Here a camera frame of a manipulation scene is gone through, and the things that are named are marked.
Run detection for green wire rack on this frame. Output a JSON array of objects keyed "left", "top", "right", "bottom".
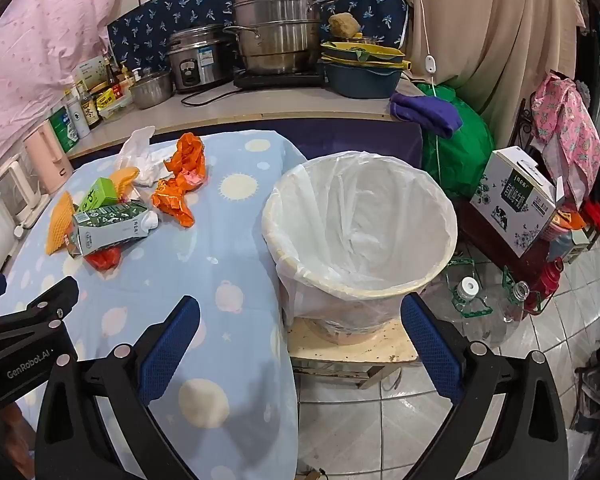
[{"left": 444, "top": 254, "right": 517, "bottom": 307}]

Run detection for black power cable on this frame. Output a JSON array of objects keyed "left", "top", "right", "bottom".
[{"left": 181, "top": 86, "right": 242, "bottom": 107}]

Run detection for small orange foam fruit net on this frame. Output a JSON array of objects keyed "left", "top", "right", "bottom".
[{"left": 110, "top": 167, "right": 139, "bottom": 199}]

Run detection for red bottle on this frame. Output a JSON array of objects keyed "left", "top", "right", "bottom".
[{"left": 526, "top": 257, "right": 566, "bottom": 314}]

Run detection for green white milk carton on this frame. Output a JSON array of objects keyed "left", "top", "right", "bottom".
[{"left": 71, "top": 199, "right": 159, "bottom": 260}]

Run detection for pink floral garment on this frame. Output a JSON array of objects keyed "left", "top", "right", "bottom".
[{"left": 529, "top": 72, "right": 600, "bottom": 207}]

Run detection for stainless steel bowl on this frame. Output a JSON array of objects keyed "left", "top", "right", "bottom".
[{"left": 128, "top": 71, "right": 174, "bottom": 110}]

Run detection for silver rice cooker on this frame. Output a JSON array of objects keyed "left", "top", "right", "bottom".
[{"left": 167, "top": 24, "right": 237, "bottom": 94}]

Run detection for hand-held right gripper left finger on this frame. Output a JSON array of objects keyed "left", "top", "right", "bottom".
[{"left": 34, "top": 295, "right": 217, "bottom": 480}]

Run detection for brown loofah sponge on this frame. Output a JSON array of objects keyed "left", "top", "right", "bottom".
[{"left": 328, "top": 12, "right": 357, "bottom": 40}]

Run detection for pink electric kettle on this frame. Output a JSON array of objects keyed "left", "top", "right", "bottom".
[{"left": 24, "top": 120, "right": 75, "bottom": 194}]

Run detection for orange plastic item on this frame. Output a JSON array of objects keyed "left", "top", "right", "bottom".
[{"left": 552, "top": 209, "right": 587, "bottom": 242}]

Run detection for red plastic item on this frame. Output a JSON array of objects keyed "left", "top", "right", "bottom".
[{"left": 579, "top": 200, "right": 600, "bottom": 234}]

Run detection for purple cloth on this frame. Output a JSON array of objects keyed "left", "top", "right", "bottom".
[{"left": 389, "top": 92, "right": 464, "bottom": 139}]

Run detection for clear plastic bottle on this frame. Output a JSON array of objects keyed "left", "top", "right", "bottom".
[{"left": 500, "top": 280, "right": 531, "bottom": 324}]

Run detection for clear plastic container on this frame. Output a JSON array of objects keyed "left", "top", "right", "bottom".
[{"left": 100, "top": 96, "right": 134, "bottom": 122}]

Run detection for white bottle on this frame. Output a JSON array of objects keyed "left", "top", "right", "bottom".
[{"left": 65, "top": 94, "right": 91, "bottom": 139}]

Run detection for cream plastic trash bin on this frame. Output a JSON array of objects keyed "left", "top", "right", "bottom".
[{"left": 265, "top": 160, "right": 458, "bottom": 347}]

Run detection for dark purple table skirt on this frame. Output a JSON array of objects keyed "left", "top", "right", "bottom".
[{"left": 254, "top": 114, "right": 424, "bottom": 172}]

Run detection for dark soy sauce bottle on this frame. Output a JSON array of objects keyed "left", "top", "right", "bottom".
[{"left": 80, "top": 84, "right": 103, "bottom": 129}]

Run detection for orange plastic wrapper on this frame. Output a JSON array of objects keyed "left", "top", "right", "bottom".
[{"left": 151, "top": 132, "right": 208, "bottom": 229}]

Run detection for green cardboard box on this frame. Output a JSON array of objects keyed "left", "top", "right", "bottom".
[{"left": 77, "top": 177, "right": 118, "bottom": 213}]

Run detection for white cord with switch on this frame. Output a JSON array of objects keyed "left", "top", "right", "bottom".
[{"left": 409, "top": 0, "right": 442, "bottom": 176}]

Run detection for green canister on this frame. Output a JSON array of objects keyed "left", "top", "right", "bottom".
[{"left": 48, "top": 107, "right": 79, "bottom": 154}]

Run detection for white cardboard box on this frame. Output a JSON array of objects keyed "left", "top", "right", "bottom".
[{"left": 75, "top": 56, "right": 109, "bottom": 91}]

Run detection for beige curtain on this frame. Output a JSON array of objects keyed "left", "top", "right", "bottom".
[{"left": 389, "top": 0, "right": 582, "bottom": 152}]

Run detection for pink dotted curtain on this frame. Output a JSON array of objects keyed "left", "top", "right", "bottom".
[{"left": 0, "top": 0, "right": 132, "bottom": 173}]

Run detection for red plastic wrapper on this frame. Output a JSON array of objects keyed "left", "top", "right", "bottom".
[{"left": 86, "top": 244, "right": 124, "bottom": 272}]

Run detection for navy leaf print cloth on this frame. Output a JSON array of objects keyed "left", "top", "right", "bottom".
[{"left": 106, "top": 0, "right": 412, "bottom": 70}]

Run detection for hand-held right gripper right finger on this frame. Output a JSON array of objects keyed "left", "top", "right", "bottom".
[{"left": 400, "top": 292, "right": 572, "bottom": 480}]

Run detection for yellow seasoning packet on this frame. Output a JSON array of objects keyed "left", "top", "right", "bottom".
[{"left": 96, "top": 86, "right": 126, "bottom": 111}]

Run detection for black induction cooker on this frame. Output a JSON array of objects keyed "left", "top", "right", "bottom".
[{"left": 232, "top": 68, "right": 327, "bottom": 90}]

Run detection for green plastic bag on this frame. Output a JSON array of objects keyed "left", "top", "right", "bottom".
[{"left": 415, "top": 82, "right": 496, "bottom": 199}]

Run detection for white printed gift box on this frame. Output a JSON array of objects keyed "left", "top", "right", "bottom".
[{"left": 469, "top": 146, "right": 564, "bottom": 259}]

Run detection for wooden stool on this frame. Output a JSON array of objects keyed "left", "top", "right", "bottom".
[{"left": 286, "top": 316, "right": 421, "bottom": 391}]

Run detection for stainless steel steamer pot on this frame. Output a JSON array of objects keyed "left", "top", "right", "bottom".
[{"left": 223, "top": 0, "right": 339, "bottom": 75}]

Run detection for clear plastic jug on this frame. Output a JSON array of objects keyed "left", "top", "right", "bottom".
[{"left": 444, "top": 276, "right": 509, "bottom": 347}]

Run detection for large orange foam fruit net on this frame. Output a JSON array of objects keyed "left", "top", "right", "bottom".
[{"left": 45, "top": 191, "right": 77, "bottom": 256}]

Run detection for yellow rimmed stacked trays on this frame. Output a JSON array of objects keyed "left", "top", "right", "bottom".
[{"left": 320, "top": 35, "right": 412, "bottom": 72}]

